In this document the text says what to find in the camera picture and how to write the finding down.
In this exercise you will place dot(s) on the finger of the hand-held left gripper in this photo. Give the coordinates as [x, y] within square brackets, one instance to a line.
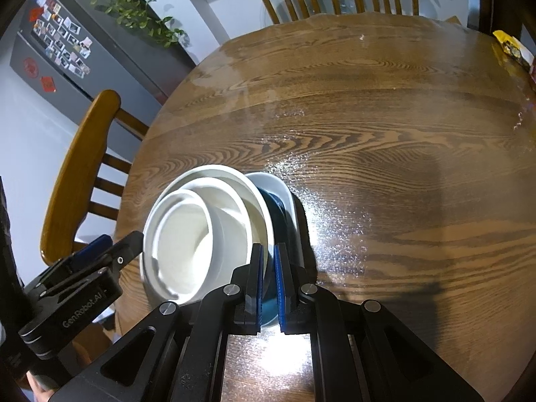
[125, 247]
[92, 247]

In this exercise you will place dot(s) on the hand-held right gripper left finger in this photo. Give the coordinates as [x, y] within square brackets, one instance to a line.
[261, 284]

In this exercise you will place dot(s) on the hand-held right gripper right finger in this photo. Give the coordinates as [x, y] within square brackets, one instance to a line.
[280, 289]

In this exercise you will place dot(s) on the white straight-sided ramekin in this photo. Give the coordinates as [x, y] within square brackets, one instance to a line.
[180, 238]

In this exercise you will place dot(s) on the white bowl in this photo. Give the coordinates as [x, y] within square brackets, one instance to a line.
[228, 226]

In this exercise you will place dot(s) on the blue plate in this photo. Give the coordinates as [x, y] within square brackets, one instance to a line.
[276, 217]

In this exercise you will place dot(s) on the large patterned square plate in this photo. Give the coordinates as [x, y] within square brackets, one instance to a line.
[293, 213]

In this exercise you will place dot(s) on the large grey-white bowl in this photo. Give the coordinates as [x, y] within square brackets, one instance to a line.
[255, 205]

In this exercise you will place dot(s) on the person's left hand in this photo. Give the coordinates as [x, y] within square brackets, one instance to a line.
[39, 387]

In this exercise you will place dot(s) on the red paper decal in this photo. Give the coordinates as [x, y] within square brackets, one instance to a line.
[31, 66]
[48, 84]
[36, 14]

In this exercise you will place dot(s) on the grey refrigerator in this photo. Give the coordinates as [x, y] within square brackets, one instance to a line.
[117, 63]

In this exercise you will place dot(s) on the cluster of fridge photos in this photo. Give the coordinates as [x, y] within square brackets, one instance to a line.
[63, 37]

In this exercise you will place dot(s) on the trailing green vine plant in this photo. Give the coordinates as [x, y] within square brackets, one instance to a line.
[134, 12]

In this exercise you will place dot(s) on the yellow snack packet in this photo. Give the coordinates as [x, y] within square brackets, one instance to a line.
[513, 48]

